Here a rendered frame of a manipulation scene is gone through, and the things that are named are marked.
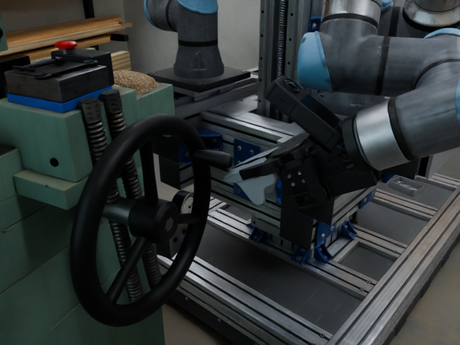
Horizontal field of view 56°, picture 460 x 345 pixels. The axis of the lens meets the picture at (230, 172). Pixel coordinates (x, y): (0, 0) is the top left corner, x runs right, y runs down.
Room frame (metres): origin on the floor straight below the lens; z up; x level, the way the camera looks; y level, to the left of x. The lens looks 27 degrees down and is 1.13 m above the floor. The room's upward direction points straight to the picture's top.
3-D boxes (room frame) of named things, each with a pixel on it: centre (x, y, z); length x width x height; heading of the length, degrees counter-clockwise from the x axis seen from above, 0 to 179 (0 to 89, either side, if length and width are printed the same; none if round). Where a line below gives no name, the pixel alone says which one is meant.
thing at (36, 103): (0.59, 0.22, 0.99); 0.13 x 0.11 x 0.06; 153
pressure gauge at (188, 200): (0.79, 0.10, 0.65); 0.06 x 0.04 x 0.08; 153
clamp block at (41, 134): (0.58, 0.23, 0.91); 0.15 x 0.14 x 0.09; 153
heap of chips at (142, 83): (0.85, 0.21, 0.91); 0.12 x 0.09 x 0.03; 63
